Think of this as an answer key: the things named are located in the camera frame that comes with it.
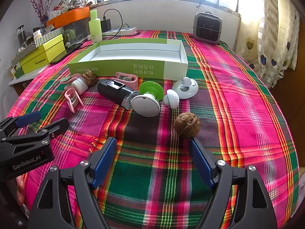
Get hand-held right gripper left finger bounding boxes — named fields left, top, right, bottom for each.
left=28, top=136, right=118, bottom=229

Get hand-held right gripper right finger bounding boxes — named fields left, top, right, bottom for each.
left=188, top=138, right=278, bottom=229

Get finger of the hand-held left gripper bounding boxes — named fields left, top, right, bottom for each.
left=0, top=111, right=41, bottom=137
left=0, top=118, right=70, bottom=154

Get pink plastic clip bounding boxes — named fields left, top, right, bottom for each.
left=115, top=72, right=138, bottom=88
left=64, top=88, right=84, bottom=113

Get wrinkled brown walnut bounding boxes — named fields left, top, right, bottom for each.
left=174, top=113, right=201, bottom=139

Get white round cap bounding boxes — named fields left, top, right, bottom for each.
left=71, top=77, right=87, bottom=93

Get pink clip with mint pad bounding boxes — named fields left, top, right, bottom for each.
left=59, top=74, right=83, bottom=84

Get pitted brown walnut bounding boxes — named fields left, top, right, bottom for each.
left=83, top=70, right=98, bottom=87

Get black handheld device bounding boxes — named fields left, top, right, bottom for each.
left=98, top=79, right=141, bottom=110

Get green white spool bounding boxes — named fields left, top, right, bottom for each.
left=132, top=81, right=165, bottom=118

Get white mushroom-shaped knob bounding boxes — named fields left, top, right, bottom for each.
left=163, top=89, right=180, bottom=110

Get green white cardboard box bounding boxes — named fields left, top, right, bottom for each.
left=67, top=38, right=189, bottom=80

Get person's left hand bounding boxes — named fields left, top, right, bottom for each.
left=15, top=174, right=27, bottom=207

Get white side table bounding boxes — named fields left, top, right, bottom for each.
left=8, top=64, right=48, bottom=86

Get small dark green boxes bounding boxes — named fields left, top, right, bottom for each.
left=7, top=63, right=24, bottom=79

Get yellow-green cardboard box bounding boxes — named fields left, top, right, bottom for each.
left=18, top=34, right=65, bottom=73

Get pink green plaid blanket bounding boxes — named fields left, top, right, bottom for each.
left=7, top=30, right=301, bottom=229

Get black smartphone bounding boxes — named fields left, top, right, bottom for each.
left=50, top=42, right=83, bottom=65

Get dark glass jar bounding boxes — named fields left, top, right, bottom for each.
left=16, top=25, right=28, bottom=46

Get zigzag striped gift box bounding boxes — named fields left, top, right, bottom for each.
left=18, top=27, right=65, bottom=60

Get clear plastic storage box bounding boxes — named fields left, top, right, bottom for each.
left=55, top=19, right=91, bottom=43

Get light green bottle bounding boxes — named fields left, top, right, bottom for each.
left=89, top=9, right=103, bottom=41

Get orange plastic bin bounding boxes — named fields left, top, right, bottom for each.
left=46, top=7, right=91, bottom=28

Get black charger plug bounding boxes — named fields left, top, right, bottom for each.
left=100, top=17, right=112, bottom=32

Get pink flower branches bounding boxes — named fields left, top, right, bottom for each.
left=27, top=0, right=58, bottom=27

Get colourful paper cards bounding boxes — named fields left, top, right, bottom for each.
left=49, top=1, right=69, bottom=17

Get grey small space heater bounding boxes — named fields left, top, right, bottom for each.
left=193, top=12, right=223, bottom=44

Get heart print curtain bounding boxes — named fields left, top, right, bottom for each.
left=238, top=0, right=301, bottom=89

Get black charging cable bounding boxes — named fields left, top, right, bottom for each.
left=102, top=9, right=143, bottom=37

